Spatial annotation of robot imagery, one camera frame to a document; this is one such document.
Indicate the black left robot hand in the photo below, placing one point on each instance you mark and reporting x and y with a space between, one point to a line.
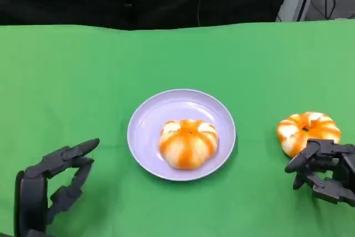
30 192

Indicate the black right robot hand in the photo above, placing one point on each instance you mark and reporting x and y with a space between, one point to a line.
344 170

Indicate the orange white toy bread roll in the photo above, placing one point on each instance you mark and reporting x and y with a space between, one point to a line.
188 148
296 131

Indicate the lilac plate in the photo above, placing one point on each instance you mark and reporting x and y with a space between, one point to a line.
147 120

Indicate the green table cloth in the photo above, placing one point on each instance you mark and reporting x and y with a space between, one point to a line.
177 62

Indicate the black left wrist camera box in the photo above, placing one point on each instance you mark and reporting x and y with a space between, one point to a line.
36 234

